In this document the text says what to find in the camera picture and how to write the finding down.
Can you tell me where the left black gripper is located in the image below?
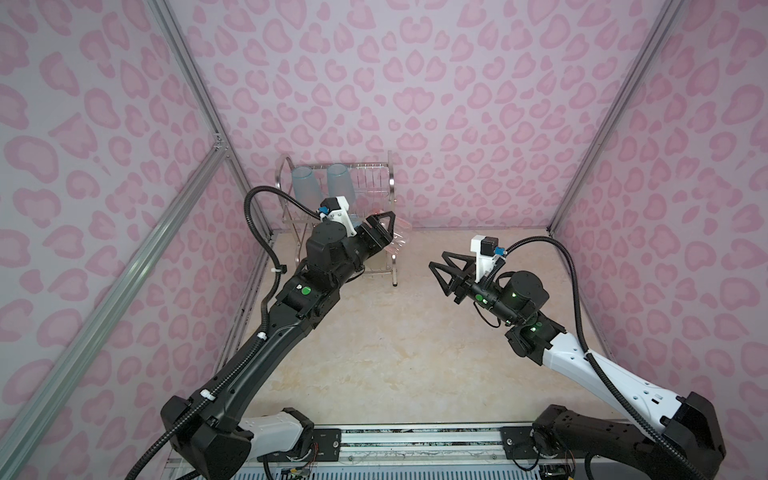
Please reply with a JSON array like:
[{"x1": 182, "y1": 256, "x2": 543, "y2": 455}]
[{"x1": 331, "y1": 209, "x2": 393, "y2": 293}]

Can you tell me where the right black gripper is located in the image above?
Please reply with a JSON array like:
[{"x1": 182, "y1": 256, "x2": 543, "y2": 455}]
[{"x1": 430, "y1": 253, "x2": 522, "y2": 327}]

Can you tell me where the teal plastic cup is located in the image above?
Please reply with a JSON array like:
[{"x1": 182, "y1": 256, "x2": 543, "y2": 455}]
[
  {"x1": 326, "y1": 163, "x2": 356, "y2": 207},
  {"x1": 291, "y1": 166, "x2": 323, "y2": 210}
]

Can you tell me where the clear peach plastic cup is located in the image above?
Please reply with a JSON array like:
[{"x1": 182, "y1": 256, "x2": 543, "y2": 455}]
[{"x1": 385, "y1": 217, "x2": 413, "y2": 255}]

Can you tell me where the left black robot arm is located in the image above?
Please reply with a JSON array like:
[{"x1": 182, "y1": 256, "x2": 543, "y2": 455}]
[{"x1": 161, "y1": 211, "x2": 395, "y2": 479}]

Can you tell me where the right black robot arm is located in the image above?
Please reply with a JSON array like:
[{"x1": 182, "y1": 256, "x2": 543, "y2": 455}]
[{"x1": 429, "y1": 252, "x2": 726, "y2": 479}]

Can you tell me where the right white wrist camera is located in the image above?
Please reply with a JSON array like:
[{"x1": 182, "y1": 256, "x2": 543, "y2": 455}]
[{"x1": 470, "y1": 235, "x2": 505, "y2": 282}]

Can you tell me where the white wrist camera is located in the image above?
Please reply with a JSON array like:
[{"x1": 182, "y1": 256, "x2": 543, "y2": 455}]
[
  {"x1": 318, "y1": 196, "x2": 356, "y2": 237},
  {"x1": 470, "y1": 235, "x2": 505, "y2": 282}
]

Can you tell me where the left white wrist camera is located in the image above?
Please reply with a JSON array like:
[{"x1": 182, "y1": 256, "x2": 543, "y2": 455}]
[{"x1": 318, "y1": 196, "x2": 356, "y2": 237}]

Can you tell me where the chrome wire dish rack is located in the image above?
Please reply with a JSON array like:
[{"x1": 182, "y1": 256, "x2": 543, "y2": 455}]
[{"x1": 275, "y1": 150, "x2": 398, "y2": 287}]

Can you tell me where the left aluminium frame beam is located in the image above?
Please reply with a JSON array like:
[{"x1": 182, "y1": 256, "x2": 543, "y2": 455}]
[{"x1": 1, "y1": 145, "x2": 228, "y2": 479}]

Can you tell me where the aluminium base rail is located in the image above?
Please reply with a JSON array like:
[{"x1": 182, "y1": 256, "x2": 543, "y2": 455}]
[{"x1": 158, "y1": 419, "x2": 691, "y2": 480}]

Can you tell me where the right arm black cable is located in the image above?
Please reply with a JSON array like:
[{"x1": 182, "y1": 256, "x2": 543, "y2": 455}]
[{"x1": 500, "y1": 235, "x2": 709, "y2": 480}]

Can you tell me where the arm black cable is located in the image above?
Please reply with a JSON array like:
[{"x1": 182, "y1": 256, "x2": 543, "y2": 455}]
[
  {"x1": 500, "y1": 235, "x2": 709, "y2": 480},
  {"x1": 122, "y1": 185, "x2": 322, "y2": 480}
]

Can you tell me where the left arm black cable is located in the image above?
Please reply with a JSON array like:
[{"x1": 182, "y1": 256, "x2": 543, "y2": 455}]
[{"x1": 122, "y1": 185, "x2": 322, "y2": 480}]

